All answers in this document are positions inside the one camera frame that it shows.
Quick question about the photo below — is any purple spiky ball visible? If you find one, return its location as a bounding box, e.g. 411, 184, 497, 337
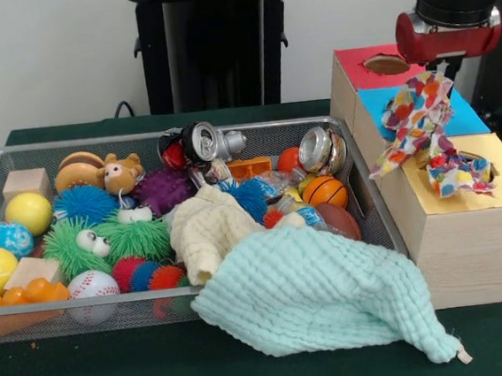
131, 165, 197, 220

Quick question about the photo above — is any blue spiky rubber ball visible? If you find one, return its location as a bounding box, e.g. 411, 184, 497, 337
50, 181, 120, 228

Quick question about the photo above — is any toy hamburger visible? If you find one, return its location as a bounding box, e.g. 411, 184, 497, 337
51, 149, 108, 195

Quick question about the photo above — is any shallow wire mesh bin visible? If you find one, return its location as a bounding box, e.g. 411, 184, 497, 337
0, 109, 414, 344

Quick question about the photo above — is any blue globe ball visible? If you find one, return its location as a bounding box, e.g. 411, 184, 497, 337
0, 217, 36, 261

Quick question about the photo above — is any small brown teddy bear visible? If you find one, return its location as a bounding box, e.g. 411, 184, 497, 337
99, 150, 146, 197

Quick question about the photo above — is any mint green waffle cloth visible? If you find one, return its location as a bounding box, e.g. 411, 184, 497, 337
183, 208, 473, 376

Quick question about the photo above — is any colourful dotted cloth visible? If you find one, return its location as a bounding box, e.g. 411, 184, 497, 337
359, 65, 464, 182
424, 146, 499, 202

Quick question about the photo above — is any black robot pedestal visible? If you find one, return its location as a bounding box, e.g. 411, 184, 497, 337
119, 0, 317, 119

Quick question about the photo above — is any white baseball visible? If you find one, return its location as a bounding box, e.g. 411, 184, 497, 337
66, 266, 124, 326

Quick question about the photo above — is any cream waffle cloth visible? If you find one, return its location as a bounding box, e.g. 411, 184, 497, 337
165, 178, 272, 288

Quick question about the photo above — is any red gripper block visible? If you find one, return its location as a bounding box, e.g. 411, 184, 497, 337
392, 3, 502, 94

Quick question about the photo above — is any wooden box with three holes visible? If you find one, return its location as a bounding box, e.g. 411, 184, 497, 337
324, 33, 502, 318

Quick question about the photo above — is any black power cable loop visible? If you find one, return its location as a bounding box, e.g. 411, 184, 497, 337
112, 99, 139, 120

